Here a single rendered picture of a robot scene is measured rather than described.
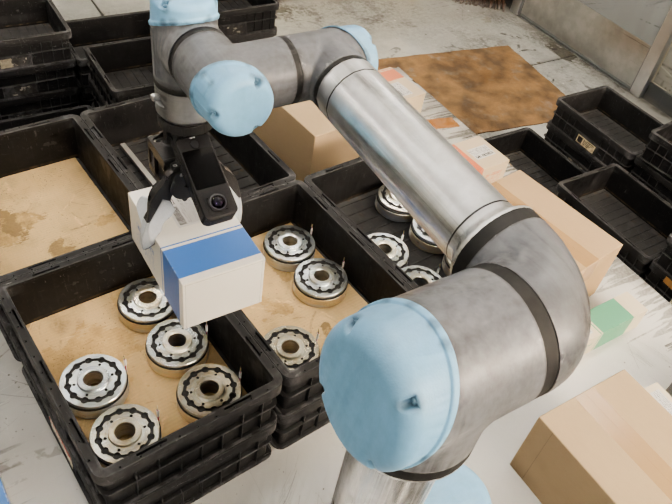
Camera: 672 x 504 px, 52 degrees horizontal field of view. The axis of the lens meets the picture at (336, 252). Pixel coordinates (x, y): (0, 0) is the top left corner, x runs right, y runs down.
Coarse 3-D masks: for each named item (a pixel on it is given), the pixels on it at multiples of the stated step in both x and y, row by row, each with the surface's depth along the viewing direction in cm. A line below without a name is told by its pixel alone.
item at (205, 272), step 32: (192, 224) 97; (224, 224) 98; (160, 256) 94; (192, 256) 92; (224, 256) 93; (256, 256) 94; (192, 288) 90; (224, 288) 94; (256, 288) 97; (192, 320) 94
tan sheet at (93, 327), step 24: (120, 288) 126; (72, 312) 121; (96, 312) 121; (48, 336) 116; (72, 336) 117; (96, 336) 118; (120, 336) 118; (144, 336) 119; (48, 360) 113; (72, 360) 114; (120, 360) 115; (144, 360) 116; (216, 360) 118; (96, 384) 111; (144, 384) 112; (168, 384) 113; (168, 408) 110; (168, 432) 107
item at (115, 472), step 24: (72, 264) 116; (0, 288) 110; (24, 336) 104; (240, 336) 110; (264, 360) 107; (48, 384) 99; (240, 408) 101; (72, 432) 94; (192, 432) 96; (144, 456) 93; (96, 480) 91
